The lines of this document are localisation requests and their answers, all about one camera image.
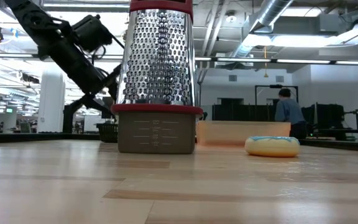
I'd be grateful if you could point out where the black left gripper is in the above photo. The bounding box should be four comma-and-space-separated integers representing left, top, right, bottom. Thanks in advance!
63, 63, 122, 121

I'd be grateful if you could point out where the toy donut blue icing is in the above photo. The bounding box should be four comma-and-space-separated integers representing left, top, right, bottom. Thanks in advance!
244, 136, 301, 158

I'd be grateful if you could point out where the black upright panel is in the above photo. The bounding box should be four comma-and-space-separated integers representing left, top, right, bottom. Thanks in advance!
62, 107, 75, 134

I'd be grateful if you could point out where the black mesh basket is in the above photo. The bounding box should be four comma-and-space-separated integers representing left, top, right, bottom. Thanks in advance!
96, 123, 119, 143

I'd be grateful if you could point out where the white building column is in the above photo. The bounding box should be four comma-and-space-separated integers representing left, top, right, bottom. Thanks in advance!
37, 70, 67, 134

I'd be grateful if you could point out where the steel box grater red trim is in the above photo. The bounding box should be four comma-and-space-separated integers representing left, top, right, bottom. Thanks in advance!
110, 0, 204, 156

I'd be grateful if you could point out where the long ceiling light bar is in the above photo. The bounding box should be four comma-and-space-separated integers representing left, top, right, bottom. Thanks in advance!
194, 57, 358, 66
0, 52, 124, 60

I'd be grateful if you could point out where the orange translucent plastic bin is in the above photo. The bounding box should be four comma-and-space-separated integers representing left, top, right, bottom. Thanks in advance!
196, 120, 291, 149

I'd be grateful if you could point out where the black cabinet row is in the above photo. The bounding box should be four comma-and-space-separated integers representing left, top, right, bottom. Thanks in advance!
211, 98, 278, 122

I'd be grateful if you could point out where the person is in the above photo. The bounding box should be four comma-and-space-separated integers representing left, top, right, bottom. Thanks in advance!
274, 88, 307, 140

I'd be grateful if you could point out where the black monitor cluster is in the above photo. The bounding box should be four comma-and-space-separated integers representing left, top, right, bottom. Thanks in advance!
301, 103, 358, 141

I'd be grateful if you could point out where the yellow hanging cord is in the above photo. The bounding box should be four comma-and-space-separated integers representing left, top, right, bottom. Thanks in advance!
262, 45, 269, 78

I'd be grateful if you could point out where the black stand frame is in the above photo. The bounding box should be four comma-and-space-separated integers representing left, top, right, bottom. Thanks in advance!
255, 84, 300, 122

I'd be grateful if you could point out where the silver ventilation duct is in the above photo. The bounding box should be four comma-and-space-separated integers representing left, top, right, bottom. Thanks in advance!
231, 0, 295, 58

